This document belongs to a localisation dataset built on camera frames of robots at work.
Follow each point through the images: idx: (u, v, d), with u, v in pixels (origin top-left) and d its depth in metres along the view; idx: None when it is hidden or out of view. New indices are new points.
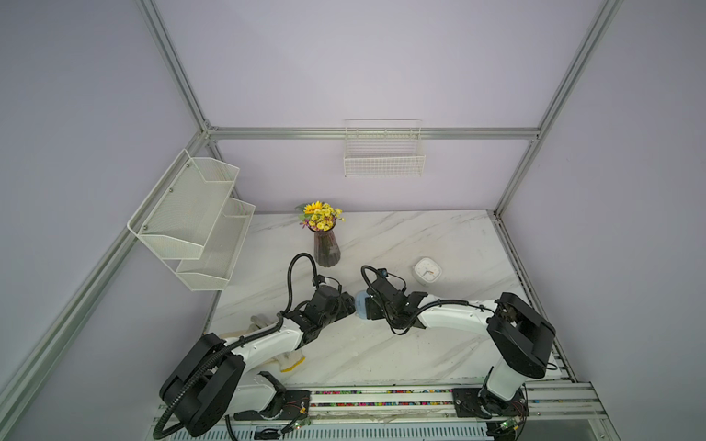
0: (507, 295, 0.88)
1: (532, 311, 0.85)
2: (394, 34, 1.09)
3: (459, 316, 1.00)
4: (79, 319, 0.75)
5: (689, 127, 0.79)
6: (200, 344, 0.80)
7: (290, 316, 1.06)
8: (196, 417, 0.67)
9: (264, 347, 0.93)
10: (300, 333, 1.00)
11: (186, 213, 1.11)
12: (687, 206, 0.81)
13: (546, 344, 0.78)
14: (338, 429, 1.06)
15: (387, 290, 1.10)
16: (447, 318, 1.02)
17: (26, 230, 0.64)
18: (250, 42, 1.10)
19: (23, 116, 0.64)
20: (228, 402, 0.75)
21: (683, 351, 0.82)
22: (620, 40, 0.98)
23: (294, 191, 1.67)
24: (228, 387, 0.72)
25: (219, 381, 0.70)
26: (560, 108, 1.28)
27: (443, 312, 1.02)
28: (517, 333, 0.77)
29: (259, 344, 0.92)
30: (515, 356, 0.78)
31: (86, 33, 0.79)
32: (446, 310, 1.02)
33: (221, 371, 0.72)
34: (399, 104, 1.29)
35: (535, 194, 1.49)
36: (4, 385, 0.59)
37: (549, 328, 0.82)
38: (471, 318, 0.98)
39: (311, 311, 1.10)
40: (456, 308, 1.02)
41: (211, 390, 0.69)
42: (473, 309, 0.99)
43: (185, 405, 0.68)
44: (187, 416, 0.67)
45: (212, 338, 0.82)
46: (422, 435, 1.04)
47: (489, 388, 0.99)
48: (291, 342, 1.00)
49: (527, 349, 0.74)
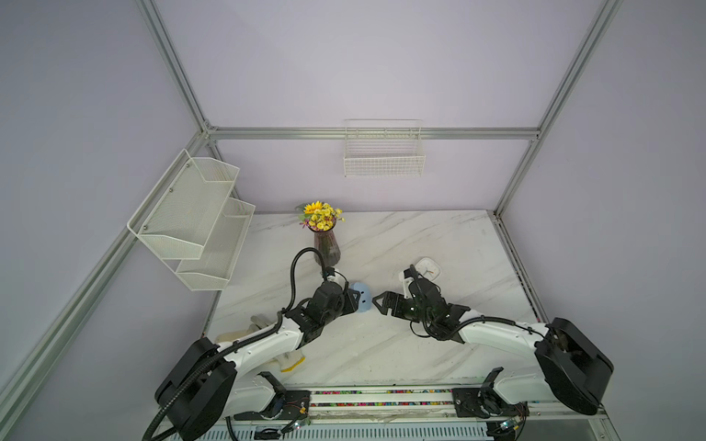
0: (561, 322, 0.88)
1: (587, 343, 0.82)
2: (394, 33, 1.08)
3: (504, 335, 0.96)
4: (80, 319, 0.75)
5: (689, 126, 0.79)
6: (193, 350, 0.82)
7: (290, 315, 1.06)
8: (187, 423, 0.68)
9: (260, 351, 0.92)
10: (300, 333, 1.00)
11: (186, 212, 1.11)
12: (687, 205, 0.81)
13: (601, 379, 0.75)
14: (338, 428, 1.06)
15: (433, 293, 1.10)
16: (488, 334, 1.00)
17: (25, 230, 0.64)
18: (250, 41, 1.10)
19: (22, 115, 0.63)
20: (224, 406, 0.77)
21: (682, 351, 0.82)
22: (619, 40, 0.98)
23: (294, 191, 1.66)
24: (219, 395, 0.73)
25: (209, 390, 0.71)
26: (560, 109, 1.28)
27: (483, 329, 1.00)
28: (568, 361, 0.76)
29: (255, 350, 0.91)
30: (564, 387, 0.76)
31: (85, 33, 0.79)
32: (486, 326, 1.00)
33: (212, 379, 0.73)
34: (399, 103, 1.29)
35: (535, 194, 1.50)
36: (5, 384, 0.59)
37: (605, 363, 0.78)
38: (517, 339, 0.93)
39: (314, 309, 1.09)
40: (500, 326, 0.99)
41: (203, 398, 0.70)
42: (519, 330, 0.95)
43: (177, 412, 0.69)
44: (180, 423, 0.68)
45: (206, 343, 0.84)
46: (422, 435, 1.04)
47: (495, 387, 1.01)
48: (292, 343, 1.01)
49: (580, 382, 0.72)
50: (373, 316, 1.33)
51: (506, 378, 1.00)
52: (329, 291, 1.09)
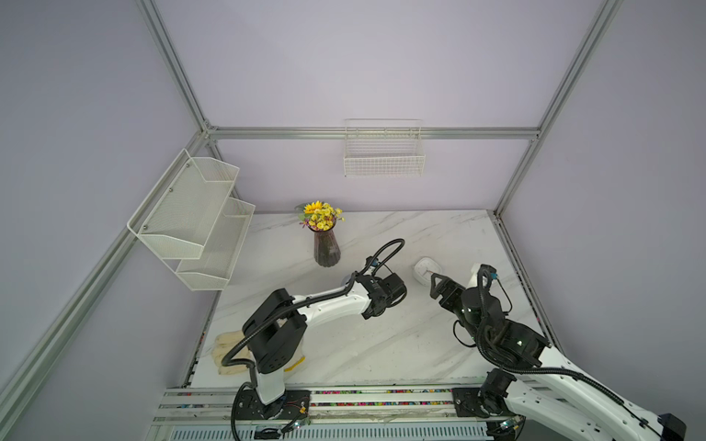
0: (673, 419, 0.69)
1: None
2: (394, 34, 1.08)
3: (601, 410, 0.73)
4: (80, 318, 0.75)
5: (689, 126, 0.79)
6: (272, 298, 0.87)
7: (361, 279, 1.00)
8: (264, 356, 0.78)
9: (329, 310, 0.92)
10: (367, 300, 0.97)
11: (186, 212, 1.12)
12: (688, 204, 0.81)
13: None
14: (338, 428, 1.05)
15: (493, 310, 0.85)
16: (574, 393, 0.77)
17: (26, 230, 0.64)
18: (250, 41, 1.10)
19: (23, 115, 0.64)
20: (294, 351, 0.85)
21: (684, 351, 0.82)
22: (620, 40, 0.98)
23: (294, 191, 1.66)
24: (290, 342, 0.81)
25: (281, 334, 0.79)
26: (560, 108, 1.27)
27: (575, 388, 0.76)
28: None
29: (324, 308, 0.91)
30: None
31: (85, 33, 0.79)
32: (579, 387, 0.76)
33: (287, 326, 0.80)
34: (399, 103, 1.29)
35: (535, 194, 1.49)
36: (4, 384, 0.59)
37: None
38: (624, 427, 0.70)
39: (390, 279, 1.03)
40: (600, 398, 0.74)
41: (278, 340, 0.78)
42: (627, 414, 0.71)
43: (257, 346, 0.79)
44: (259, 355, 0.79)
45: (283, 294, 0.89)
46: (423, 435, 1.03)
47: (511, 397, 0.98)
48: (358, 307, 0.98)
49: None
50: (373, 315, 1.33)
51: (529, 401, 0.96)
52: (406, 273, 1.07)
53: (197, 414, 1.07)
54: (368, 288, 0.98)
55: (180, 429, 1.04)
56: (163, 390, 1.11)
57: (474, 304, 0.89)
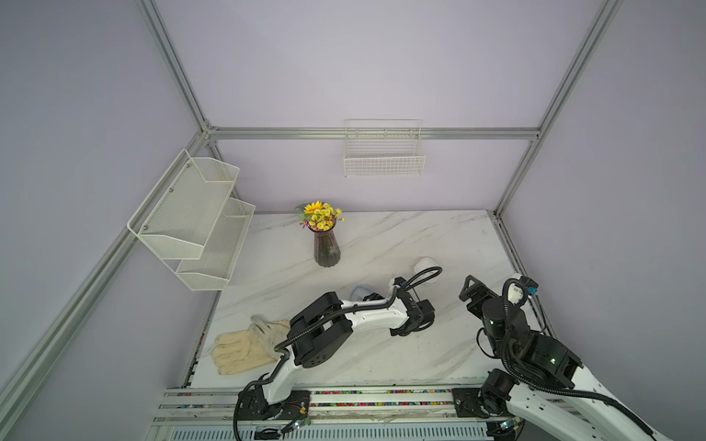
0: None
1: None
2: (394, 34, 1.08)
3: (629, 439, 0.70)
4: (80, 318, 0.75)
5: (690, 126, 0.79)
6: (324, 299, 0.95)
7: (401, 296, 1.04)
8: (307, 354, 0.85)
9: (370, 322, 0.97)
10: (405, 317, 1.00)
11: (186, 213, 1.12)
12: (688, 204, 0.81)
13: None
14: (338, 428, 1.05)
15: (518, 322, 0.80)
16: (604, 420, 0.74)
17: (25, 231, 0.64)
18: (250, 41, 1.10)
19: (22, 114, 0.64)
20: (334, 354, 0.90)
21: (683, 351, 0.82)
22: (619, 40, 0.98)
23: (294, 191, 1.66)
24: (333, 345, 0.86)
25: (328, 336, 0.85)
26: (560, 109, 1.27)
27: (606, 413, 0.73)
28: None
29: (368, 318, 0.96)
30: None
31: (85, 33, 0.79)
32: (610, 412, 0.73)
33: (334, 329, 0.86)
34: (399, 103, 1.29)
35: (535, 194, 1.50)
36: (4, 385, 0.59)
37: None
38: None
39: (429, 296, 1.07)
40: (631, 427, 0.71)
41: (323, 341, 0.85)
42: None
43: (302, 344, 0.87)
44: (303, 351, 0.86)
45: (334, 298, 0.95)
46: (422, 435, 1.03)
47: (513, 402, 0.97)
48: (396, 322, 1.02)
49: None
50: None
51: (533, 407, 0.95)
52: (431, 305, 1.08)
53: (197, 414, 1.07)
54: (407, 305, 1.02)
55: (180, 430, 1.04)
56: (163, 390, 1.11)
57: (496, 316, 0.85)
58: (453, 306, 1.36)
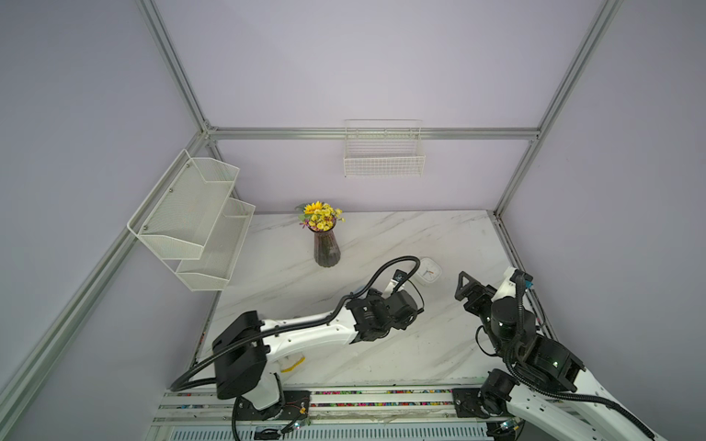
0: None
1: None
2: (394, 34, 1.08)
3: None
4: (80, 318, 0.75)
5: (690, 126, 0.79)
6: (242, 321, 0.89)
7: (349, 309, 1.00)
8: (222, 382, 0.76)
9: (301, 341, 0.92)
10: (351, 333, 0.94)
11: (186, 213, 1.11)
12: (688, 205, 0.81)
13: None
14: (338, 429, 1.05)
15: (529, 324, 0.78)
16: (606, 422, 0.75)
17: (25, 231, 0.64)
18: (250, 41, 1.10)
19: (23, 114, 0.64)
20: (255, 383, 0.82)
21: (683, 350, 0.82)
22: (620, 40, 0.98)
23: (294, 191, 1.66)
24: (248, 374, 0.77)
25: (242, 364, 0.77)
26: (560, 108, 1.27)
27: (608, 416, 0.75)
28: None
29: (294, 338, 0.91)
30: None
31: (85, 33, 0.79)
32: (612, 415, 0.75)
33: (247, 356, 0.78)
34: (399, 103, 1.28)
35: (535, 194, 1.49)
36: (4, 385, 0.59)
37: None
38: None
39: (381, 306, 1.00)
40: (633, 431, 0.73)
41: (237, 367, 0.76)
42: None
43: (218, 371, 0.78)
44: (219, 380, 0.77)
45: (253, 318, 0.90)
46: (422, 435, 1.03)
47: (513, 403, 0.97)
48: (343, 338, 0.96)
49: None
50: None
51: (533, 408, 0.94)
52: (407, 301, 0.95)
53: (197, 414, 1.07)
54: (358, 319, 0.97)
55: (180, 430, 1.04)
56: (163, 391, 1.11)
57: (506, 318, 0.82)
58: (453, 306, 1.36)
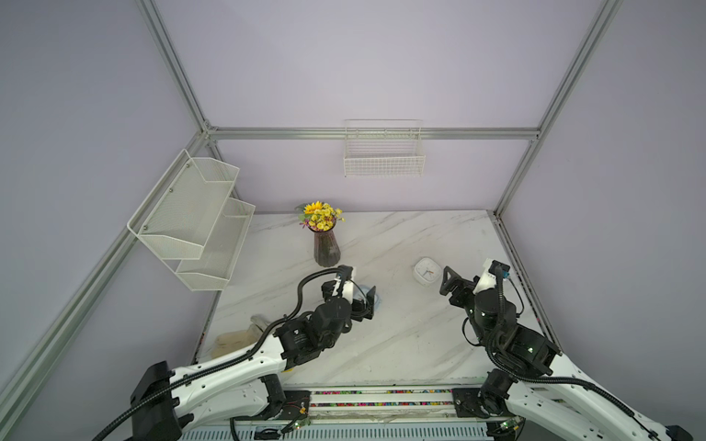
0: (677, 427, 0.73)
1: None
2: (394, 34, 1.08)
3: (612, 422, 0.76)
4: (80, 318, 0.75)
5: (689, 125, 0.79)
6: (151, 373, 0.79)
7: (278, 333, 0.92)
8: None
9: (219, 383, 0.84)
10: (278, 361, 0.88)
11: (186, 213, 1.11)
12: (688, 205, 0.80)
13: None
14: (338, 428, 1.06)
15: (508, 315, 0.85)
16: (586, 404, 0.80)
17: (26, 230, 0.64)
18: (250, 41, 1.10)
19: (23, 114, 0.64)
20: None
21: (683, 350, 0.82)
22: (620, 40, 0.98)
23: (294, 191, 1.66)
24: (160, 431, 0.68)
25: (150, 421, 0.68)
26: (560, 109, 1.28)
27: (586, 397, 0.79)
28: None
29: (212, 383, 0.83)
30: None
31: (85, 33, 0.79)
32: (589, 396, 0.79)
33: (153, 412, 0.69)
34: (399, 103, 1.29)
35: (535, 194, 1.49)
36: (4, 385, 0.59)
37: None
38: (632, 437, 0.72)
39: (312, 326, 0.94)
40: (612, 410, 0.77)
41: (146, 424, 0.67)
42: (636, 425, 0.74)
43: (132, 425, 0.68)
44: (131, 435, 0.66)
45: (163, 370, 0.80)
46: (422, 435, 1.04)
47: (512, 401, 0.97)
48: (270, 368, 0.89)
49: None
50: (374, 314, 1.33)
51: (530, 403, 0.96)
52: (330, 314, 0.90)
53: None
54: (284, 346, 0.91)
55: None
56: None
57: (488, 309, 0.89)
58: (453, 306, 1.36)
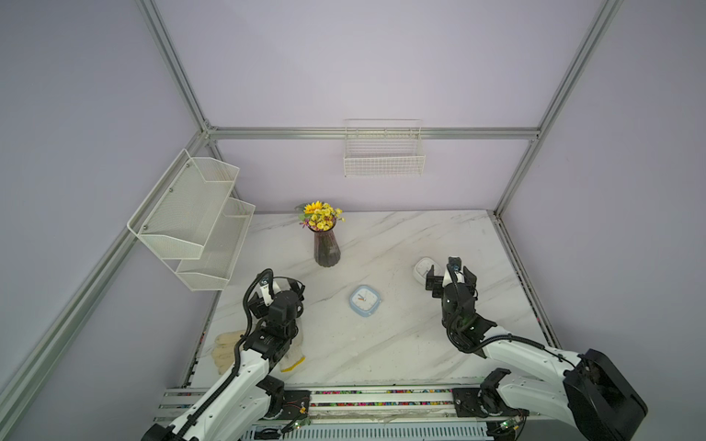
0: (595, 352, 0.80)
1: (624, 381, 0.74)
2: (394, 33, 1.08)
3: (530, 358, 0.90)
4: (79, 319, 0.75)
5: (688, 125, 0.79)
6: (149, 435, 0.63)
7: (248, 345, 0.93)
8: None
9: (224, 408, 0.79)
10: (264, 361, 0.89)
11: (186, 213, 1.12)
12: (688, 205, 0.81)
13: (629, 417, 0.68)
14: (338, 428, 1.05)
15: (468, 305, 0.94)
16: (510, 351, 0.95)
17: (25, 230, 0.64)
18: (250, 41, 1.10)
19: (22, 115, 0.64)
20: None
21: (681, 350, 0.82)
22: (620, 40, 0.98)
23: (294, 191, 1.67)
24: None
25: None
26: (560, 108, 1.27)
27: (510, 347, 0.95)
28: (597, 394, 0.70)
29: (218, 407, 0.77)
30: (589, 420, 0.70)
31: (85, 34, 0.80)
32: (514, 345, 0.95)
33: None
34: (400, 102, 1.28)
35: (535, 194, 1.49)
36: (4, 385, 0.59)
37: (639, 403, 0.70)
38: (543, 364, 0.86)
39: (272, 325, 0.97)
40: (531, 350, 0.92)
41: None
42: (548, 355, 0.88)
43: None
44: None
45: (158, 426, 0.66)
46: (422, 435, 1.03)
47: (500, 390, 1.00)
48: (260, 373, 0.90)
49: (609, 418, 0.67)
50: (374, 314, 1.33)
51: (516, 385, 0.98)
52: (283, 304, 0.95)
53: None
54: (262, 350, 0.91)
55: None
56: (163, 390, 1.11)
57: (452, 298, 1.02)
58: None
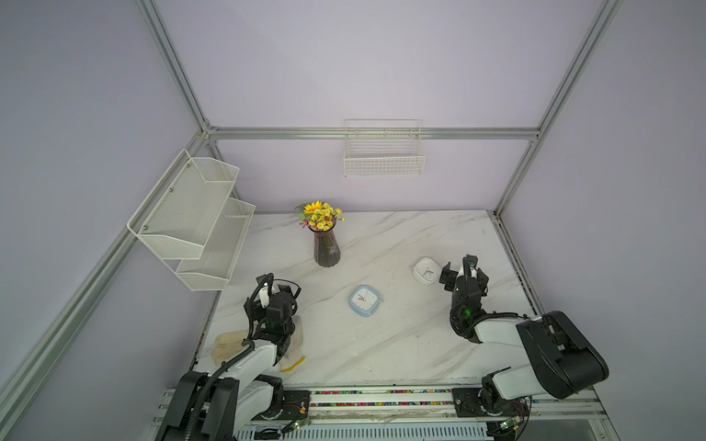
0: (557, 312, 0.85)
1: (582, 336, 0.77)
2: (394, 34, 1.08)
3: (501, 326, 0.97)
4: (80, 319, 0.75)
5: (689, 125, 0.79)
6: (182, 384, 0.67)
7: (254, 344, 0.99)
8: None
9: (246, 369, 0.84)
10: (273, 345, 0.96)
11: (186, 213, 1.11)
12: (688, 205, 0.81)
13: (581, 365, 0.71)
14: (337, 428, 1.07)
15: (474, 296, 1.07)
16: (488, 325, 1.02)
17: (26, 231, 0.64)
18: (250, 41, 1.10)
19: (22, 115, 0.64)
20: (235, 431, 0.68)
21: (681, 350, 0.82)
22: (620, 40, 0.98)
23: (294, 191, 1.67)
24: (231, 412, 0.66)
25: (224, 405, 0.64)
26: (560, 108, 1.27)
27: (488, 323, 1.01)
28: (546, 339, 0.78)
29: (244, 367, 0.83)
30: (540, 365, 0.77)
31: (85, 34, 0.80)
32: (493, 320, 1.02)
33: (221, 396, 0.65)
34: (400, 102, 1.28)
35: (535, 193, 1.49)
36: (3, 385, 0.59)
37: (596, 356, 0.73)
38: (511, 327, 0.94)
39: (272, 324, 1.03)
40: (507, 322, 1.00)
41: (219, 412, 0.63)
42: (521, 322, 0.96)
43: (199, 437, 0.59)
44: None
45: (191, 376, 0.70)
46: (422, 435, 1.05)
47: (494, 379, 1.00)
48: (267, 358, 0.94)
49: (550, 356, 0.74)
50: (374, 314, 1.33)
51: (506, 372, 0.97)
52: (278, 305, 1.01)
53: None
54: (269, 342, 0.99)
55: None
56: (163, 390, 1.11)
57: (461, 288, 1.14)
58: None
